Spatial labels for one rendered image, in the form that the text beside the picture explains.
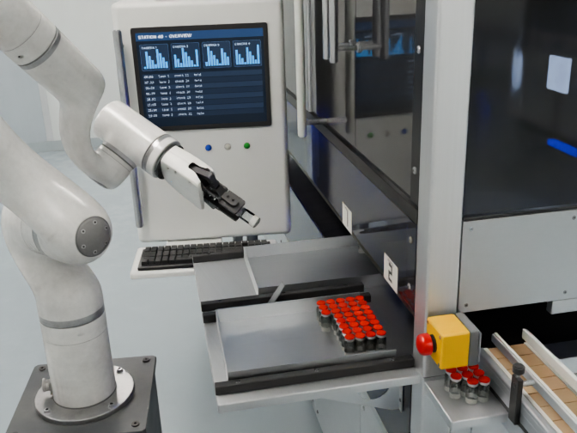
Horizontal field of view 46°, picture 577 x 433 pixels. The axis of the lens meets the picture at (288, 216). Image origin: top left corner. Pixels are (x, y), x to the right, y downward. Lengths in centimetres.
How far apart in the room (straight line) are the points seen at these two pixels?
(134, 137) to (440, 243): 60
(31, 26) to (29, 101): 565
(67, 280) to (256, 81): 102
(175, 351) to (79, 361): 188
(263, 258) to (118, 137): 71
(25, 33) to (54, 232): 32
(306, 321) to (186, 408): 134
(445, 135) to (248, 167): 108
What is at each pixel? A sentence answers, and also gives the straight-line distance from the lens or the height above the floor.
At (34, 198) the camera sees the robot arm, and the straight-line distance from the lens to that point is 119.
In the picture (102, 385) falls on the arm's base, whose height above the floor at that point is 91.
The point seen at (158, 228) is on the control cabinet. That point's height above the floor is 85.
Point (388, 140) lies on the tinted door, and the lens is 145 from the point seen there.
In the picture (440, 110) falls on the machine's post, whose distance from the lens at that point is 120.
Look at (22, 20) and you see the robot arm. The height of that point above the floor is 158.
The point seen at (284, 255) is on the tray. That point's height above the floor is 88.
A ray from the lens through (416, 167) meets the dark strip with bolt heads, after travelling 130.
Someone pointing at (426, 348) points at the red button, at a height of 100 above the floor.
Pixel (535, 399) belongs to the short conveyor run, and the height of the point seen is 93.
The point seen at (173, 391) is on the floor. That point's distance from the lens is 296.
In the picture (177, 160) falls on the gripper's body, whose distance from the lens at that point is 128.
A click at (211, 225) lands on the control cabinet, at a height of 85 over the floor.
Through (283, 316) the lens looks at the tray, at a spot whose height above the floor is 88.
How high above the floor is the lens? 166
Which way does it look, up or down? 21 degrees down
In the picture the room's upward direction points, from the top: 2 degrees counter-clockwise
